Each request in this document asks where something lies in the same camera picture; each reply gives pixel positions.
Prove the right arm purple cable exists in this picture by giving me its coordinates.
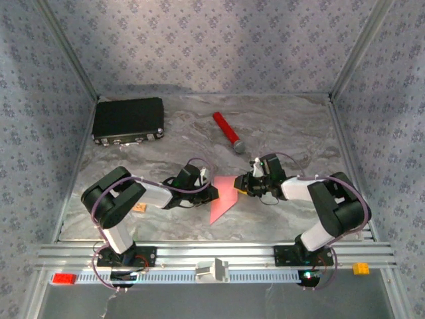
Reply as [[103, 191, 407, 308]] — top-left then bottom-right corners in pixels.
[[274, 152, 372, 292]]

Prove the red toy brick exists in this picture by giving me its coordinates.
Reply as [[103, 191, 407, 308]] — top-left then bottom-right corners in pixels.
[[52, 272, 78, 286]]

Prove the small circuit board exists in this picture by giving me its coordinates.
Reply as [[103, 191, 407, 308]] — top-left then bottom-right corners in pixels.
[[109, 270, 139, 288], [297, 268, 323, 288]]

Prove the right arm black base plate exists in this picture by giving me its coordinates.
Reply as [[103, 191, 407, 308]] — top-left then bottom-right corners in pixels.
[[272, 245, 335, 267]]

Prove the white slotted cable duct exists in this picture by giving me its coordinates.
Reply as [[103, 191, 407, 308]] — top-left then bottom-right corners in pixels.
[[49, 268, 303, 285]]

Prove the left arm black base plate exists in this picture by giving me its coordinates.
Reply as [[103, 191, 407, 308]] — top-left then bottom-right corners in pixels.
[[96, 245, 157, 268]]

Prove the aluminium frame post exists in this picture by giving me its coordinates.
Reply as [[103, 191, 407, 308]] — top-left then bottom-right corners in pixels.
[[330, 0, 394, 99]]

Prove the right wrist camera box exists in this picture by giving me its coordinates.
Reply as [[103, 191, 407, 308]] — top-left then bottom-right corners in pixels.
[[250, 158, 265, 177]]

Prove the pink paper sheet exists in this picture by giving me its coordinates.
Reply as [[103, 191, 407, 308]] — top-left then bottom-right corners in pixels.
[[209, 175, 239, 225]]

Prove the red microphone silver head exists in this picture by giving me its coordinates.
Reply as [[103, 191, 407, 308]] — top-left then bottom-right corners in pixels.
[[212, 111, 247, 154]]

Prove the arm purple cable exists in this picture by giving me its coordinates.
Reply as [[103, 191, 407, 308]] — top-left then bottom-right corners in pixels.
[[274, 152, 372, 292], [86, 158, 215, 293]]

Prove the aluminium table side rail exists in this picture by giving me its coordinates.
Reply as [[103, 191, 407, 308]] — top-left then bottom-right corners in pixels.
[[327, 94, 381, 241], [51, 98, 100, 243]]

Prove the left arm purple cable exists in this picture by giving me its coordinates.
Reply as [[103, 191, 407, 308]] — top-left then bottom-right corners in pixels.
[[86, 158, 215, 293]]

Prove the black hard case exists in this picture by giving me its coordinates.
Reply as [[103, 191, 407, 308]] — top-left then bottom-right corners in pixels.
[[91, 96, 166, 148]]

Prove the grey metal bracket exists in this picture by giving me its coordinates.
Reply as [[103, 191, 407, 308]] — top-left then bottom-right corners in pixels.
[[195, 257, 230, 284]]

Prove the aluminium mounting rail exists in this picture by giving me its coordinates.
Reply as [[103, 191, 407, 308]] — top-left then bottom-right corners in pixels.
[[33, 241, 398, 270]]

